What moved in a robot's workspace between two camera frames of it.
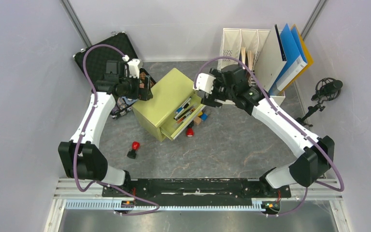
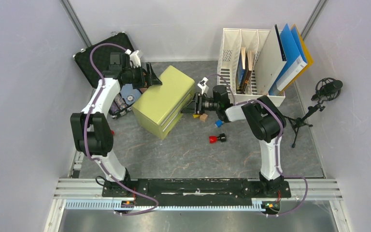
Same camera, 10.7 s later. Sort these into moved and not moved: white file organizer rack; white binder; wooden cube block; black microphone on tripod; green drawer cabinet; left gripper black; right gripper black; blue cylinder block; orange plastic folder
Moved: blue cylinder block; left gripper black; right gripper black; green drawer cabinet; wooden cube block
Not moved: white binder; white file organizer rack; black microphone on tripod; orange plastic folder
